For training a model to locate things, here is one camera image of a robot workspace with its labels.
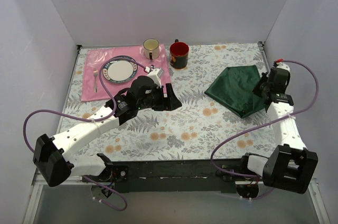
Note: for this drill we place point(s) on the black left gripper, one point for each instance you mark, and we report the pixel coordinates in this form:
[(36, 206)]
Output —
[(163, 100)]

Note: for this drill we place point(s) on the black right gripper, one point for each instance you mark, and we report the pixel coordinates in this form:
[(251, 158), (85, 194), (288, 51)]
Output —
[(263, 86)]

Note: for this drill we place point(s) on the dark green cloth napkin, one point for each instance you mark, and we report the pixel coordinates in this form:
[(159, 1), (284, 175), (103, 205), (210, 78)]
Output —
[(233, 89)]

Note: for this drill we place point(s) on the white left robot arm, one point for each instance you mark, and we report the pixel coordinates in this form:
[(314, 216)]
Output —
[(55, 156)]

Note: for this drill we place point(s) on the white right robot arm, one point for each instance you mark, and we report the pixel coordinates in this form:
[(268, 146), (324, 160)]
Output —
[(291, 165)]

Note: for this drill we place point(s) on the floral tablecloth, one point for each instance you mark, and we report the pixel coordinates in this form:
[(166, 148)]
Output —
[(201, 126)]

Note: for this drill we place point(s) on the dark mug red interior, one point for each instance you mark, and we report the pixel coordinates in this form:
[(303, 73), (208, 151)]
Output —
[(179, 52)]

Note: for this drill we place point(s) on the cream enamel mug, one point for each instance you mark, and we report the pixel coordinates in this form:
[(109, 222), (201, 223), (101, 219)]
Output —
[(151, 49)]

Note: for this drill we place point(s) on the white plate green rim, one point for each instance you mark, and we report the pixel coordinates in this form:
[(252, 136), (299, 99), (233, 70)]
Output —
[(121, 70)]

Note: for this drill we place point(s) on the pink placemat cloth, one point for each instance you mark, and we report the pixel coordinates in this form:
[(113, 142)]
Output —
[(92, 89)]

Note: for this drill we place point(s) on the silver fork on placemat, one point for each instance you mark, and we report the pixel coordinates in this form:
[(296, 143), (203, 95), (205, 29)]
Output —
[(95, 74)]

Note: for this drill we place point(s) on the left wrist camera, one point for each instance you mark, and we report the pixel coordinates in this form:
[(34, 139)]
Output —
[(155, 74)]

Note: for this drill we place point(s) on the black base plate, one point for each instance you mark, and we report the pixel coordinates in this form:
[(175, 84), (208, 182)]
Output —
[(176, 176)]

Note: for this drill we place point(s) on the aluminium frame rail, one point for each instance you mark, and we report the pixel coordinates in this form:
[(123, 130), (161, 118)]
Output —
[(73, 202)]

